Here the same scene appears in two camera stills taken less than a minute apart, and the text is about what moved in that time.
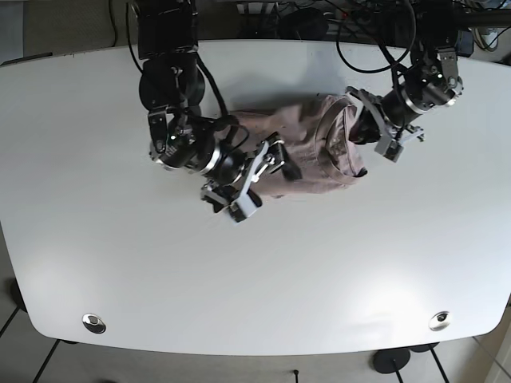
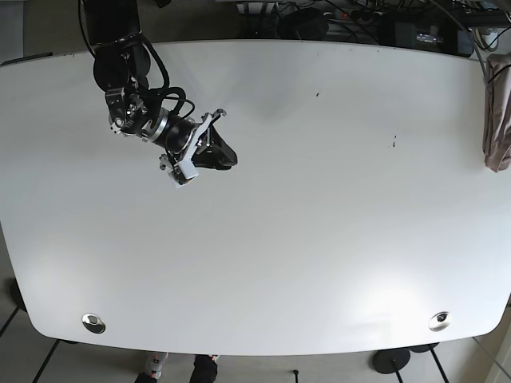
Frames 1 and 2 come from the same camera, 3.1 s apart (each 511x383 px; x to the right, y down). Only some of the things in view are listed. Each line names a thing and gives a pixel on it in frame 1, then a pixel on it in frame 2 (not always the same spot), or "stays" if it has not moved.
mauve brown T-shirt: x=318 y=134 -> x=497 y=125
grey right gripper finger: x=291 y=171 -> x=213 y=152
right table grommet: x=440 y=321 stays
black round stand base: x=390 y=361 stays
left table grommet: x=93 y=323 stays
